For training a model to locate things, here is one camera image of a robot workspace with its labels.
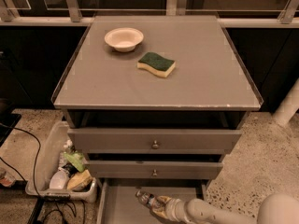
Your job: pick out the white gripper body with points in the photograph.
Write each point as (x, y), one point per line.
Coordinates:
(171, 208)

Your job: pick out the clear plastic water bottle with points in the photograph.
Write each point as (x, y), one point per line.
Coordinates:
(146, 198)

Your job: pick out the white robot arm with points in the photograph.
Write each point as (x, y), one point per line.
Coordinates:
(275, 209)

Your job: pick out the grey bottom drawer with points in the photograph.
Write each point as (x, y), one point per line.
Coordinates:
(119, 205)

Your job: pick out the grey drawer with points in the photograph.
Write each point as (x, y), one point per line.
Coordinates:
(119, 205)
(154, 141)
(154, 169)

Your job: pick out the grey middle drawer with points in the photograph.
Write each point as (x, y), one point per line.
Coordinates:
(154, 169)

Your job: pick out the grey top drawer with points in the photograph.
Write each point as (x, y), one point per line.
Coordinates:
(154, 141)

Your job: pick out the grey drawer cabinet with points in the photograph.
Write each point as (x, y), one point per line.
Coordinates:
(210, 88)

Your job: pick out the yellow sponge in bin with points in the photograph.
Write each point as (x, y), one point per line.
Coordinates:
(79, 181)

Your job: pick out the green item in bin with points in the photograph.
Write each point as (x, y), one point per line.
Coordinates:
(76, 159)

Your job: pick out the white bowl in bin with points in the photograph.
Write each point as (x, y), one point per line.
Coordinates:
(59, 180)

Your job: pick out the clear plastic storage bin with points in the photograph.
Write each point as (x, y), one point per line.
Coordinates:
(49, 159)

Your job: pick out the green and yellow sponge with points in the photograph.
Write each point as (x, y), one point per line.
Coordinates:
(156, 64)

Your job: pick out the small can on floor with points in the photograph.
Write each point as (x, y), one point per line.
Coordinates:
(6, 178)

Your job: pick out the white paper bowl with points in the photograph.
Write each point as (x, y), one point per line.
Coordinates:
(124, 39)

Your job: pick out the white post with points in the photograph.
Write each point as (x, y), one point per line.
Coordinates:
(289, 106)

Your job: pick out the metal window frame railing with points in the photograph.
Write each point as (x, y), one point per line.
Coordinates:
(233, 13)

